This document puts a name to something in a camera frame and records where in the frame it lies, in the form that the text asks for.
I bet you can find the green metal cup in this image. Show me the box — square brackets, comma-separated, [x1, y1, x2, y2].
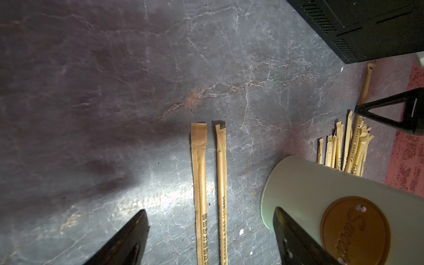
[260, 156, 424, 265]

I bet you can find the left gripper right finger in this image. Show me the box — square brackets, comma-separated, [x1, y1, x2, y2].
[273, 206, 339, 265]

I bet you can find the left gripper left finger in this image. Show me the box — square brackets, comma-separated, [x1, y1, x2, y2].
[85, 209, 150, 265]

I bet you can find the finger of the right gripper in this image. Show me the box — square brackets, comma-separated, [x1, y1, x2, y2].
[354, 87, 424, 136]

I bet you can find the black mesh file holder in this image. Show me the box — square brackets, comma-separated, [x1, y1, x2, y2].
[289, 0, 424, 64]

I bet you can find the paper straw twelfth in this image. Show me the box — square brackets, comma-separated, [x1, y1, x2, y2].
[358, 63, 375, 105]

